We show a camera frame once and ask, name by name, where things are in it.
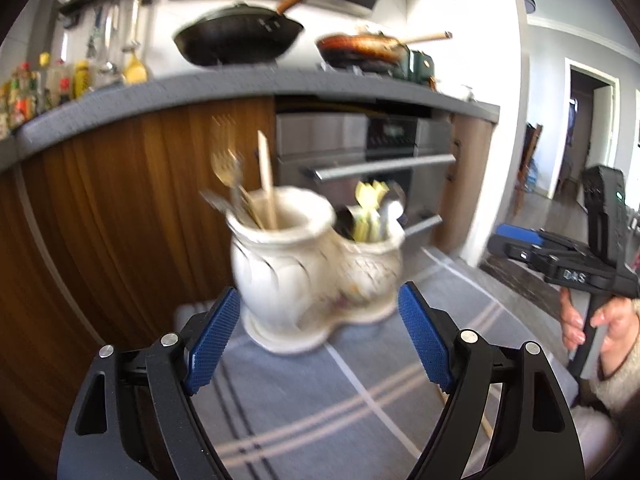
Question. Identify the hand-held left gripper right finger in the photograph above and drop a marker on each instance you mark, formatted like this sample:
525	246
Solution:
425	340

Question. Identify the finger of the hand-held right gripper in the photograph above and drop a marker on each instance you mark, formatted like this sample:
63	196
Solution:
520	234
515	255

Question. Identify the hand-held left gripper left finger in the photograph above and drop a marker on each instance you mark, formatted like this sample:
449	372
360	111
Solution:
212	340

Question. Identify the white ceramic double utensil holder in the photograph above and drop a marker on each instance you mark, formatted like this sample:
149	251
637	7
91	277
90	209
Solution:
290	280

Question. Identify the silver spoon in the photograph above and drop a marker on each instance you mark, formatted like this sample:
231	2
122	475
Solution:
395	210

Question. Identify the silver fork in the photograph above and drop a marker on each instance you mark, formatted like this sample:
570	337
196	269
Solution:
215	202

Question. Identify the black spoon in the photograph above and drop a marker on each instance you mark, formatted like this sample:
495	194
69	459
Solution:
344	220

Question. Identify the gold fork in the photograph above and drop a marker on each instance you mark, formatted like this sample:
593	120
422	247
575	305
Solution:
225	167

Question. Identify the person's right forearm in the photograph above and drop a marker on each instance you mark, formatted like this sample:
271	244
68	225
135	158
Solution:
625	375

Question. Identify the person's right hand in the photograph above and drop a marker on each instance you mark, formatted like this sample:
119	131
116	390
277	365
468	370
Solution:
615	325

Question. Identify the narrow wooden base cabinet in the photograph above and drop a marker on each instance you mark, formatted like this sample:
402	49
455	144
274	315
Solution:
465	185

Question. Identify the wooden chair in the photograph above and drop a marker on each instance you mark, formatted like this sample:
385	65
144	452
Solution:
530	160

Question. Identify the grey checked cloth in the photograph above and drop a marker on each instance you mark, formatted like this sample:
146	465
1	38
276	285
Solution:
320	400

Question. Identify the wide wooden base cabinet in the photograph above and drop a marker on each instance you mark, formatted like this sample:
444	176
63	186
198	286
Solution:
125	200

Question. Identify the stainless steel built-in oven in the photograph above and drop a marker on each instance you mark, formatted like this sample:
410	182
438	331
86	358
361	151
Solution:
320	135

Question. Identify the ceiling lamp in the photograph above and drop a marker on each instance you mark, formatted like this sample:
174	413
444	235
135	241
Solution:
530	2

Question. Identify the brown frying pan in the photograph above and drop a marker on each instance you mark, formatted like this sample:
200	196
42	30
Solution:
360	47

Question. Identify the yellow spatula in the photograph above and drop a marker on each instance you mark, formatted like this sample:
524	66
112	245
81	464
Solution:
135	67

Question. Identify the row of sauce bottles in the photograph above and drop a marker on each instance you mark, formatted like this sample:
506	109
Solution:
45	90

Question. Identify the hanging metal kitchen tools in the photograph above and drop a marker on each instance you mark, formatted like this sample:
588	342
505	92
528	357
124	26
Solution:
102	45

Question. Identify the white door frame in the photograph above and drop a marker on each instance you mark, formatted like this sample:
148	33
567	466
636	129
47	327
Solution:
562	125

